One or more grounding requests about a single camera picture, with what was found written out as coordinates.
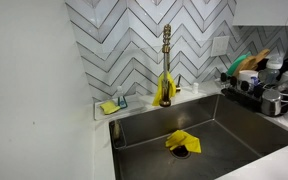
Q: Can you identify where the small soap bottle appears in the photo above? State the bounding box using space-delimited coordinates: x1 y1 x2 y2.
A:
117 86 128 109

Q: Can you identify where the gold spring faucet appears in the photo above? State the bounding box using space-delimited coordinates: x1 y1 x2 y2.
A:
159 23 174 108

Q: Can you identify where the yellow sponge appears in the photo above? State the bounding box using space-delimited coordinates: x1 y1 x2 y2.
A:
100 100 120 115

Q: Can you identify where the wooden cutting board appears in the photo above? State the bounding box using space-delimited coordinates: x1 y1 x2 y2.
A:
233 49 270 77

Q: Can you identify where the white wall outlet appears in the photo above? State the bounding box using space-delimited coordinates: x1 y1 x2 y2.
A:
211 36 229 57

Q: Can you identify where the yellow glove in sink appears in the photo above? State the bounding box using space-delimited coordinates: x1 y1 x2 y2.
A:
165 130 202 153

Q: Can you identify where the white baby bottle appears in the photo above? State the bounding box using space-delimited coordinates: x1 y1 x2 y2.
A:
265 56 283 84

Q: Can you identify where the yellow glove on faucet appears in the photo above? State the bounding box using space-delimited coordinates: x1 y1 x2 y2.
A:
152 71 176 107

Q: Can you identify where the stainless steel sink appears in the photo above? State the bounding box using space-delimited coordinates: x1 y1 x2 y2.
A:
109 94 288 180

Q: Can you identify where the white upper cabinet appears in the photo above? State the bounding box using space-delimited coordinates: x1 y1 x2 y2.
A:
233 0 288 26

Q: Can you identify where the steel cup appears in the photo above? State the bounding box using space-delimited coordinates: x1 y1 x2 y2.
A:
261 89 281 116

